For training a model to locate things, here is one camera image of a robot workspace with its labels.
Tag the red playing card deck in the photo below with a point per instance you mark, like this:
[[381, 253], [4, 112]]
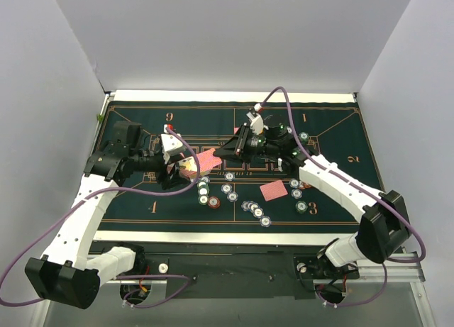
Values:
[[188, 167]]

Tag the green poker chip stack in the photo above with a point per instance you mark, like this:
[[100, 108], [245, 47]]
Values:
[[301, 207]]

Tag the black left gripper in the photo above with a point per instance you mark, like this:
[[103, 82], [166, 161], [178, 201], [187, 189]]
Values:
[[167, 173]]

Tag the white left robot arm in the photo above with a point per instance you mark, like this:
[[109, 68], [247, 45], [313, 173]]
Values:
[[64, 273]]

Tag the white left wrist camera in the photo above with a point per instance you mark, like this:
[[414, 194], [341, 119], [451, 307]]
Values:
[[171, 144]]

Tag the red poker chip stack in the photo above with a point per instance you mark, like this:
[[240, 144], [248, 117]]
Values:
[[214, 202]]

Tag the green poker table mat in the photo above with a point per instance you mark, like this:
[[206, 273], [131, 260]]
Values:
[[337, 131]]

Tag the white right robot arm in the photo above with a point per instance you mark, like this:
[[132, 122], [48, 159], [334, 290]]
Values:
[[383, 225]]

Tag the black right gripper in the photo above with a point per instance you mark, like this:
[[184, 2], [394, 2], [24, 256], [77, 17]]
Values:
[[241, 145]]

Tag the aluminium mounting rail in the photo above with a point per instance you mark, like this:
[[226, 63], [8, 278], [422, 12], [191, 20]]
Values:
[[272, 265]]

